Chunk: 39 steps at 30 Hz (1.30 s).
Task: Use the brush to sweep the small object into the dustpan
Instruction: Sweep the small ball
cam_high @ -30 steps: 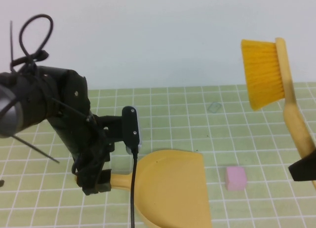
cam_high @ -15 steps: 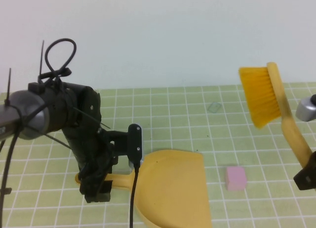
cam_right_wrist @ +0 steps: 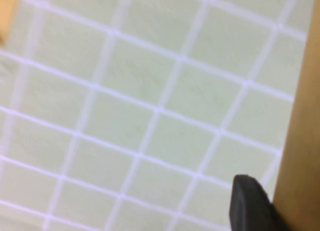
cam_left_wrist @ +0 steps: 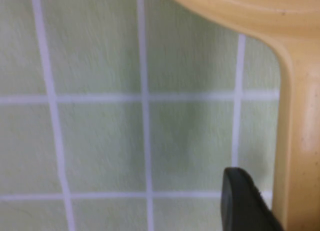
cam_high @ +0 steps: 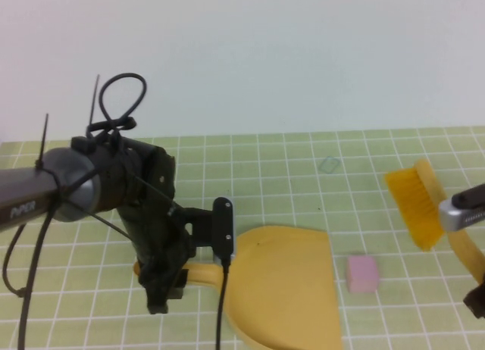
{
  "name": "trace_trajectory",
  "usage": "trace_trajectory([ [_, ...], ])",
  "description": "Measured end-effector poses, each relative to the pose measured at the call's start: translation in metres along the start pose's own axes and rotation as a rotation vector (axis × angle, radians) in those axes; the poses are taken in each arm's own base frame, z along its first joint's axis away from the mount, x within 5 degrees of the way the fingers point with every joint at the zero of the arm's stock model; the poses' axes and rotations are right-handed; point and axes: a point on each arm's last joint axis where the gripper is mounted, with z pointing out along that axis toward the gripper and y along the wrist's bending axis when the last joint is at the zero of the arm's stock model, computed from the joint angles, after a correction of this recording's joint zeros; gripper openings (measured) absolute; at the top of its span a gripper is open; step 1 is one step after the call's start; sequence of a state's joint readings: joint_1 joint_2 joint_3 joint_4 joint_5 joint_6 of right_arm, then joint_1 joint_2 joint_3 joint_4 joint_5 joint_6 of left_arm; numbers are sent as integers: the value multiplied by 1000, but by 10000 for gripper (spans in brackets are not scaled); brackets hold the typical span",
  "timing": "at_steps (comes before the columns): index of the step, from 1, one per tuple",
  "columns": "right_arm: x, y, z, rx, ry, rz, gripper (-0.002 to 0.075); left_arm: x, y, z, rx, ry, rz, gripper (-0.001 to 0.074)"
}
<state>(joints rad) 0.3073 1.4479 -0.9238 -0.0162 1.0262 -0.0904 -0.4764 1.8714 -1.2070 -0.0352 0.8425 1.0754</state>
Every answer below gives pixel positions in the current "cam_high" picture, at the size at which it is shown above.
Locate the black zip tie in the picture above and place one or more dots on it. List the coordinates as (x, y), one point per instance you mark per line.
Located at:
(46, 138)
(94, 104)

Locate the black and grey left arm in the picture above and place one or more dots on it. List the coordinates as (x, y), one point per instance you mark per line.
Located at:
(22, 198)

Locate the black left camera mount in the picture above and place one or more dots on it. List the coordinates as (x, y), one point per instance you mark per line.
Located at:
(201, 229)

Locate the green white-grid mat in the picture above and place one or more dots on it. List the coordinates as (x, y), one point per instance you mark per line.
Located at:
(303, 198)

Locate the small clear plastic piece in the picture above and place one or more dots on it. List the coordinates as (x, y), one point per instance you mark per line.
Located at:
(329, 165)

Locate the pink foam cube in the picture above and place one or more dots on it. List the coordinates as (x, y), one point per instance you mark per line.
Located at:
(362, 276)

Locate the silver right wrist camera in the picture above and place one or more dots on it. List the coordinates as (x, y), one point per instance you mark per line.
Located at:
(454, 217)

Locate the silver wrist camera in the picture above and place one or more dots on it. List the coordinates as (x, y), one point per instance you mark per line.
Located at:
(223, 225)
(454, 217)

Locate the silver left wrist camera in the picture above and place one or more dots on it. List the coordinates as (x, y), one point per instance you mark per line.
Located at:
(223, 225)

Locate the yellow plastic hand brush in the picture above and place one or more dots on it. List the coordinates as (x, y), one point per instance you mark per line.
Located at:
(417, 206)

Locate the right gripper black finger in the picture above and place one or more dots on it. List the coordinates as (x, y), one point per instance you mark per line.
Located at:
(475, 300)

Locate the yellow plastic dustpan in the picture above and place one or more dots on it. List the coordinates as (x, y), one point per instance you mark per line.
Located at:
(284, 289)

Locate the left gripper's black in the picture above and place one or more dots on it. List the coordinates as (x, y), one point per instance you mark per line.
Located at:
(159, 240)

